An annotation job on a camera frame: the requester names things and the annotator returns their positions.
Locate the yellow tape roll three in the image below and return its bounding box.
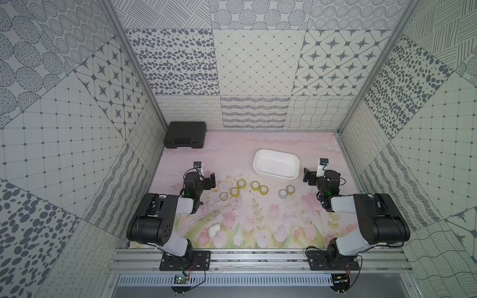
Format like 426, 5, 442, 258
237, 179, 247, 189

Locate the yellow tape roll four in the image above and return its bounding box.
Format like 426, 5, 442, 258
250, 181, 260, 191

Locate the yellow tape roll one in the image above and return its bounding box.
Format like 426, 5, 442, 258
219, 192, 229, 202

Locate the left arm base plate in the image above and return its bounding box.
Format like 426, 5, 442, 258
160, 250, 211, 271

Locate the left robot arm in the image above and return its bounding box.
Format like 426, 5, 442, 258
126, 170, 216, 261

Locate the aluminium rail frame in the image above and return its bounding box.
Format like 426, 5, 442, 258
106, 248, 412, 274

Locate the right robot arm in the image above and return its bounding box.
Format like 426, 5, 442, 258
303, 168, 411, 263

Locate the circuit board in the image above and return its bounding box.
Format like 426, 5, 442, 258
173, 274, 190, 284
332, 274, 350, 288

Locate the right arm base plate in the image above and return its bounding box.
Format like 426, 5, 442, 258
305, 248, 360, 271

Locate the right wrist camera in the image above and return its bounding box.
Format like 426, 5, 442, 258
316, 158, 329, 177

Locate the yellow tape roll two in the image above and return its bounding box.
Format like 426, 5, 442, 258
229, 187, 240, 197

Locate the white pipe elbow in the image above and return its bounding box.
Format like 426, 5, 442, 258
207, 223, 221, 238

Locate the right circuit board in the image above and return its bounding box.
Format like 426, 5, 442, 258
332, 274, 350, 288

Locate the clear tape roll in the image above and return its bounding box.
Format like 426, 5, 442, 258
278, 189, 288, 199

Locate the yellow tape roll six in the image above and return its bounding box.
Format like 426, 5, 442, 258
286, 185, 296, 196

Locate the white storage box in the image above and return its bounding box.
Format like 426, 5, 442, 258
253, 149, 300, 180

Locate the yellow tape roll five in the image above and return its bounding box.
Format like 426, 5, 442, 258
259, 185, 269, 196

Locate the black tool case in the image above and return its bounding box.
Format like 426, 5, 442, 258
163, 122, 207, 149

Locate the left circuit board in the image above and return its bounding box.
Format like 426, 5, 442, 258
173, 274, 190, 284

